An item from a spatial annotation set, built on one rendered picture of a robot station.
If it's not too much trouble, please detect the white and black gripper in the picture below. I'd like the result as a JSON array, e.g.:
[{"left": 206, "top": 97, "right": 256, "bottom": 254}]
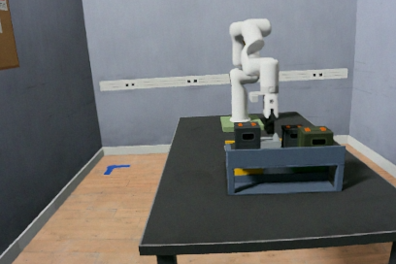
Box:
[{"left": 263, "top": 93, "right": 279, "bottom": 134}]

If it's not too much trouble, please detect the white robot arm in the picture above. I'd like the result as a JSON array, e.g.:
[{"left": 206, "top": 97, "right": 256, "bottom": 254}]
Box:
[{"left": 229, "top": 18, "right": 280, "bottom": 122}]

